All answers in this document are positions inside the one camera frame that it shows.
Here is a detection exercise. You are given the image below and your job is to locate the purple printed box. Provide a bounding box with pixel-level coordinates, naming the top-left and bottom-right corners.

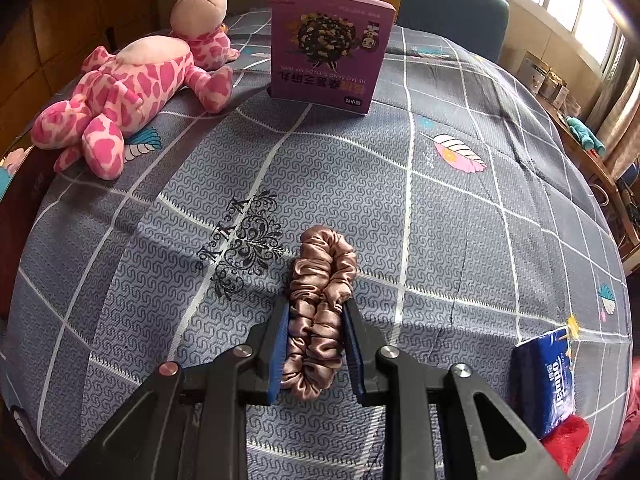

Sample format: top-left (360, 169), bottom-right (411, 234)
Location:
top-left (270, 0), bottom-right (396, 115)

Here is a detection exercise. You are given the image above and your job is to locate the brown satin scrunchie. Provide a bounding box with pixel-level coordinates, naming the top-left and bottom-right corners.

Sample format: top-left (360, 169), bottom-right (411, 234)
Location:
top-left (281, 226), bottom-right (358, 402)

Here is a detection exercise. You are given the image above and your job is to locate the blue headboard cushion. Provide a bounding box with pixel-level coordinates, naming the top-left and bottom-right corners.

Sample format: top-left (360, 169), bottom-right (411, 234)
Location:
top-left (397, 0), bottom-right (510, 63)

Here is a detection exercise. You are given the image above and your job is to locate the wooden desk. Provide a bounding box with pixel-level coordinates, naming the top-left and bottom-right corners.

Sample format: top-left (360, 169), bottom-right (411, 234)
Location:
top-left (536, 96), bottom-right (639, 276)

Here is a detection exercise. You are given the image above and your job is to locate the pink giraffe plush toy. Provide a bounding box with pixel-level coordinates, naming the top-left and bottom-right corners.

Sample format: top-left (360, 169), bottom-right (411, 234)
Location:
top-left (30, 0), bottom-right (240, 180)

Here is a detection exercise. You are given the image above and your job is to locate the blue tissue pack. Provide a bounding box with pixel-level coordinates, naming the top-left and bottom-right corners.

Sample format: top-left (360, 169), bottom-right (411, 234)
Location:
top-left (510, 326), bottom-right (575, 439)

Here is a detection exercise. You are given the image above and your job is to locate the teal cloth on desk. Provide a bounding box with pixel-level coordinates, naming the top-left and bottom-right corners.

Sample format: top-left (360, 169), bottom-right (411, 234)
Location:
top-left (565, 116), bottom-right (606, 157)

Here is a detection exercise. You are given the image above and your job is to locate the red fuzzy sock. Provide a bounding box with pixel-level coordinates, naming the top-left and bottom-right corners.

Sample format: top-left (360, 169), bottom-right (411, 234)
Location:
top-left (541, 414), bottom-right (590, 474)

